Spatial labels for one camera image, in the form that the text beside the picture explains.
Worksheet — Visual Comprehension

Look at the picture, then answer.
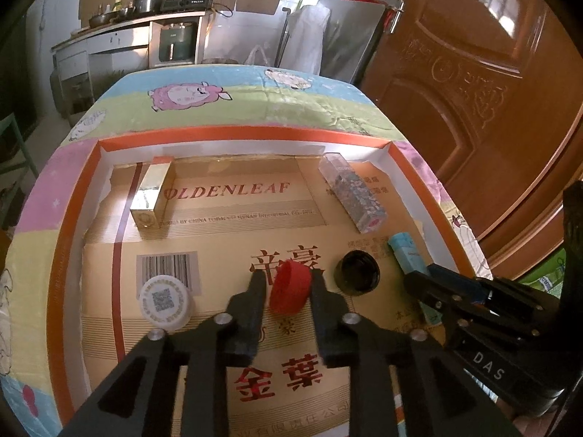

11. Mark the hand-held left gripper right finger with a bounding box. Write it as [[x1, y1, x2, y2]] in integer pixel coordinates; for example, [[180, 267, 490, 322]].
[[309, 269, 522, 437]]

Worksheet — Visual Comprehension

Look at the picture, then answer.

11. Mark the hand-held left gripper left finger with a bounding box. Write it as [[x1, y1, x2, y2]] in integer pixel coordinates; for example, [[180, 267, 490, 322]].
[[59, 269, 269, 437]]

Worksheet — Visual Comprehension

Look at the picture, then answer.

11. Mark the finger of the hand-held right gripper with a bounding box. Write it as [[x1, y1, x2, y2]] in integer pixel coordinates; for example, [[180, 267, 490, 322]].
[[404, 271, 480, 329], [428, 264, 491, 304]]

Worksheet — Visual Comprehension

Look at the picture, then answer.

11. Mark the red bottle cap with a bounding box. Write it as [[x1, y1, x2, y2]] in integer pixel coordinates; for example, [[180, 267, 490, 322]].
[[269, 259, 313, 316]]

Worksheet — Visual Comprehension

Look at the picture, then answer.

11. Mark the light blue slim box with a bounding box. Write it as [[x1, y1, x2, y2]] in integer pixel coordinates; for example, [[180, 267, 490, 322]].
[[388, 232, 445, 324]]

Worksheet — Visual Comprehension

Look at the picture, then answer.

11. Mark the black bottle cap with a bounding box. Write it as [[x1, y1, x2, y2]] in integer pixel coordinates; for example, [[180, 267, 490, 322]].
[[334, 251, 381, 296]]

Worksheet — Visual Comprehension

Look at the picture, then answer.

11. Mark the white round cap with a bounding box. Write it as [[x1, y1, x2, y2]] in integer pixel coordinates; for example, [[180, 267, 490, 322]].
[[140, 274, 194, 330]]

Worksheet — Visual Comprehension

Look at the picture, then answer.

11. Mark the orange-rimmed cardboard tray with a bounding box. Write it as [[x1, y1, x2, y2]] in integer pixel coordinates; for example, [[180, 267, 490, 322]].
[[54, 130, 495, 437]]

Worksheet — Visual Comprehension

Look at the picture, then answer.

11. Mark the printed cardboard liner sheet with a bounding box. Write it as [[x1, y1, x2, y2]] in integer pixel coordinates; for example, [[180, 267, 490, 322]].
[[82, 155, 438, 437]]

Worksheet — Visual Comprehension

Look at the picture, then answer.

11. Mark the green box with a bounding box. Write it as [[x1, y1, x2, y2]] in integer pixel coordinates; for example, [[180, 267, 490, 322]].
[[519, 248, 568, 294]]

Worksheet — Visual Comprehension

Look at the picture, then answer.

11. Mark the clear glitter-filled box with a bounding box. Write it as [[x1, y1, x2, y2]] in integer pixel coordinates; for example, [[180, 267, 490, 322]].
[[318, 152, 388, 234]]

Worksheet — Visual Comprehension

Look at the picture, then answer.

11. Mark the gold rectangular box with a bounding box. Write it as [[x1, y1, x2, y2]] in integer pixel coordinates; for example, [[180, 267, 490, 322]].
[[130, 157, 174, 229]]

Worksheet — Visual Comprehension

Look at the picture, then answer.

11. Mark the cartoon sheep printed blanket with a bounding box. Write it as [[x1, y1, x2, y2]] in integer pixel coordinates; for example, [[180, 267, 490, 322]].
[[0, 64, 502, 437]]

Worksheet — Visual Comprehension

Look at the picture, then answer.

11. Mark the white plastic bag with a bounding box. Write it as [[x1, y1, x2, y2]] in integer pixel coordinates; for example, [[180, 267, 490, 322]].
[[246, 44, 269, 67]]

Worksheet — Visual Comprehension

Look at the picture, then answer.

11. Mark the grey wrapped panel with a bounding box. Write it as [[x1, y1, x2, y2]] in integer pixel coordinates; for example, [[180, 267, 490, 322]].
[[319, 0, 388, 85]]

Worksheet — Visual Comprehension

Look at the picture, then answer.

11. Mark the white plastic wrapped panel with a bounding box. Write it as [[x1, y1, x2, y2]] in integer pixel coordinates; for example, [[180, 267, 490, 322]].
[[278, 4, 331, 76]]

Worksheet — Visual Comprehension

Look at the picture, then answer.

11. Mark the metal rod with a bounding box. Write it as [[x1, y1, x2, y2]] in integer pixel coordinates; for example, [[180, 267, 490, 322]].
[[273, 7, 297, 67]]

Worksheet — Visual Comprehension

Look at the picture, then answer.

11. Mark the green air fryer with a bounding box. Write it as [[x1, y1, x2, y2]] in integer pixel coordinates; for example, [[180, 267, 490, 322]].
[[157, 23, 199, 64]]

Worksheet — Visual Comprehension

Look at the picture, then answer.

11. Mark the kitchen counter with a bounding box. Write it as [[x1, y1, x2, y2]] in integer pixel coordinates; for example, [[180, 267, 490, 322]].
[[50, 11, 208, 83]]

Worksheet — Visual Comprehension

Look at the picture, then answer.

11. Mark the black gas stove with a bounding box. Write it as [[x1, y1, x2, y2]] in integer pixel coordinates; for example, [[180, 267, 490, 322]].
[[160, 0, 215, 12]]

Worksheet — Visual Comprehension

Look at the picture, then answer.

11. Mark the wooden door with handle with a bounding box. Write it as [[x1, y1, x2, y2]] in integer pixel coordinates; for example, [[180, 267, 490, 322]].
[[360, 0, 583, 280]]

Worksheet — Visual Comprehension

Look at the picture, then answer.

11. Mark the green metal frame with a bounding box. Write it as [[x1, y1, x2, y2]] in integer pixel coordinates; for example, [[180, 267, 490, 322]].
[[0, 113, 41, 182]]

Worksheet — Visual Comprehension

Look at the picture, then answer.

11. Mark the gas hose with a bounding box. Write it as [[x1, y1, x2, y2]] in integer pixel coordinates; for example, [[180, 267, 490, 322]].
[[206, 4, 238, 55]]

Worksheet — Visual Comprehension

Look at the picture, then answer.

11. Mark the metal door handle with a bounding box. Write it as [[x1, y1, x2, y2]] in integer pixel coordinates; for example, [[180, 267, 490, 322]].
[[386, 0, 407, 34]]

